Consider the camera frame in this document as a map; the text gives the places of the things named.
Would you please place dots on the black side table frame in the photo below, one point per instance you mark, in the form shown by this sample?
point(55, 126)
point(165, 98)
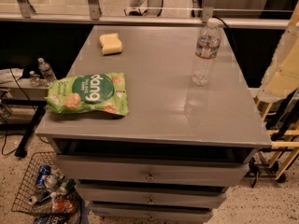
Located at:
point(22, 106)

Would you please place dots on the blue soda can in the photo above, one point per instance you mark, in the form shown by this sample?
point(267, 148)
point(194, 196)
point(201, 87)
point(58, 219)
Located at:
point(43, 171)

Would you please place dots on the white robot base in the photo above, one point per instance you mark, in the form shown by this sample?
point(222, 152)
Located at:
point(152, 8)

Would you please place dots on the red labelled bottle in basket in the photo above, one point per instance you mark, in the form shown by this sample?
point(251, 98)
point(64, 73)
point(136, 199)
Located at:
point(63, 207)

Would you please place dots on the clear plastic water bottle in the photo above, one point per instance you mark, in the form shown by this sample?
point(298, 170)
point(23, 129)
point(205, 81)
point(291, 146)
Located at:
point(206, 51)

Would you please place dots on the middle grey drawer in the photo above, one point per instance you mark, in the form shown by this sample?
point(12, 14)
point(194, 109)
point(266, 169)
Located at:
point(150, 196)

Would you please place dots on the small clear bottle on bench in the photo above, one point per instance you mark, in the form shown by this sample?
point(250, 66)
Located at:
point(35, 78)

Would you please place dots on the metal railing frame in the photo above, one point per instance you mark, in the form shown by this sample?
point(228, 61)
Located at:
point(238, 13)

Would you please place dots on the top grey drawer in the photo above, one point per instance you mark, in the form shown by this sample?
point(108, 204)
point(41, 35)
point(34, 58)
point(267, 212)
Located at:
point(151, 171)

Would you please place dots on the grey drawer cabinet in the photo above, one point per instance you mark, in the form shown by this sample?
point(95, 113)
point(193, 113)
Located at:
point(169, 117)

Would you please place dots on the yellow hand truck cart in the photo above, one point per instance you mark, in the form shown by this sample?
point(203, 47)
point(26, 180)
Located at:
point(278, 101)

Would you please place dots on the wire mesh basket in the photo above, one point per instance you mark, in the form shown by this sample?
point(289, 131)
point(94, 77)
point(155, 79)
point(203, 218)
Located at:
point(57, 186)

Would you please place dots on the yellow sponge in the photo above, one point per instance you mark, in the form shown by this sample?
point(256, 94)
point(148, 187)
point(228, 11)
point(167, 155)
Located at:
point(110, 44)

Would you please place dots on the grey drawer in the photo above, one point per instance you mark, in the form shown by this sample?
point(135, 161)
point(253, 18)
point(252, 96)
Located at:
point(151, 171)
point(151, 212)
point(150, 196)

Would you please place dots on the green dang chips bag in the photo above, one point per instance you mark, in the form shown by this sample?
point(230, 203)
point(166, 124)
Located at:
point(98, 92)

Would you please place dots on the bottom grey drawer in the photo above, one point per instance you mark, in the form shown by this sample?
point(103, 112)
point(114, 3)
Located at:
point(151, 212)

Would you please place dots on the small water bottle on bench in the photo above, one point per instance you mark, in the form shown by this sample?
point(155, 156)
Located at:
point(46, 70)

